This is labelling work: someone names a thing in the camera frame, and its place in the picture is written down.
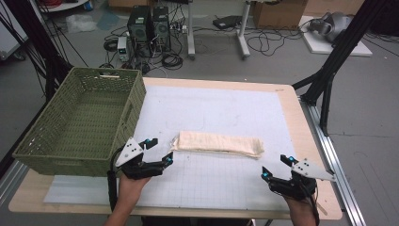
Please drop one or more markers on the small white power supply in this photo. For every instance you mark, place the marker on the small white power supply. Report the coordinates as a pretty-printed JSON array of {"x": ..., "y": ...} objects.
[{"x": 123, "y": 48}]

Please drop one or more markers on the clear plastic bag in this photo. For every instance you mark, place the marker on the clear plastic bag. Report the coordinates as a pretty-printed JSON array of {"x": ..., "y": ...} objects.
[{"x": 81, "y": 23}]

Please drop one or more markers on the brown cardboard box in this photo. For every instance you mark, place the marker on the brown cardboard box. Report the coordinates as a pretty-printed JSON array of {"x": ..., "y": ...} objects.
[{"x": 279, "y": 14}]

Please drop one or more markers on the aluminium rail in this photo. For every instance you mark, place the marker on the aluminium rail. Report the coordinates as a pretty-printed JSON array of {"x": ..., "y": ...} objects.
[
  {"x": 335, "y": 160},
  {"x": 12, "y": 180}
]

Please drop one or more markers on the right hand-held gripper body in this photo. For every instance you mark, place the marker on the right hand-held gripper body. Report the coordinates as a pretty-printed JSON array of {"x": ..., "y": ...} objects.
[{"x": 298, "y": 186}]

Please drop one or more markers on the person's right hand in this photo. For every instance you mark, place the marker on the person's right hand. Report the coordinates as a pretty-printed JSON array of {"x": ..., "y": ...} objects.
[{"x": 301, "y": 207}]

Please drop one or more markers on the black metal stand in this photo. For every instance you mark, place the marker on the black metal stand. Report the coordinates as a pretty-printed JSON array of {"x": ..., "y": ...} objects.
[
  {"x": 342, "y": 50},
  {"x": 37, "y": 40}
]

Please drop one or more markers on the black computer tower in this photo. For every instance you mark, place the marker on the black computer tower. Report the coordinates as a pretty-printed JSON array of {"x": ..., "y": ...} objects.
[
  {"x": 139, "y": 29},
  {"x": 161, "y": 28}
]

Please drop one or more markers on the person's left hand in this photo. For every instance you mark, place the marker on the person's left hand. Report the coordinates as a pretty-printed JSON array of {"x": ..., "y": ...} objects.
[{"x": 130, "y": 190}]

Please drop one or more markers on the white power strip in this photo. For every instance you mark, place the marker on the white power strip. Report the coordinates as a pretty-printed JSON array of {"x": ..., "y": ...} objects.
[{"x": 179, "y": 27}]

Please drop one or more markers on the flat black device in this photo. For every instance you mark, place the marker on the flat black device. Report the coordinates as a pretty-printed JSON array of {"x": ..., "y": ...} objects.
[{"x": 226, "y": 22}]

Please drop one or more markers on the grey headset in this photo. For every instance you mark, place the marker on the grey headset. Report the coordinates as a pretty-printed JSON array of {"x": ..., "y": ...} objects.
[{"x": 332, "y": 26}]

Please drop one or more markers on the white table leg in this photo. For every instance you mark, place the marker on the white table leg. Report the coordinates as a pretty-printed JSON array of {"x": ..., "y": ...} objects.
[
  {"x": 243, "y": 34},
  {"x": 190, "y": 31}
]

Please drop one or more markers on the cream towel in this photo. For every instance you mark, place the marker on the cream towel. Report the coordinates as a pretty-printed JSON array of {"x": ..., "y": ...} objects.
[{"x": 216, "y": 142}]

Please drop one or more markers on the white floor board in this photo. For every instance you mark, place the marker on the white floor board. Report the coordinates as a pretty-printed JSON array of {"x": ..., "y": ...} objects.
[{"x": 316, "y": 44}]

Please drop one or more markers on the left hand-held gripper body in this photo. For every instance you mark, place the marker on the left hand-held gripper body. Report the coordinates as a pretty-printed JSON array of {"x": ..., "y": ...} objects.
[{"x": 135, "y": 168}]

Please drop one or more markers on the white grid mat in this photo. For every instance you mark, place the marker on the white grid mat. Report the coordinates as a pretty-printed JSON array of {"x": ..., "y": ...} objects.
[{"x": 213, "y": 106}]

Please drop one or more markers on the green plastic woven basket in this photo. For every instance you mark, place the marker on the green plastic woven basket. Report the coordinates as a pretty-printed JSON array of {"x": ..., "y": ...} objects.
[{"x": 87, "y": 109}]

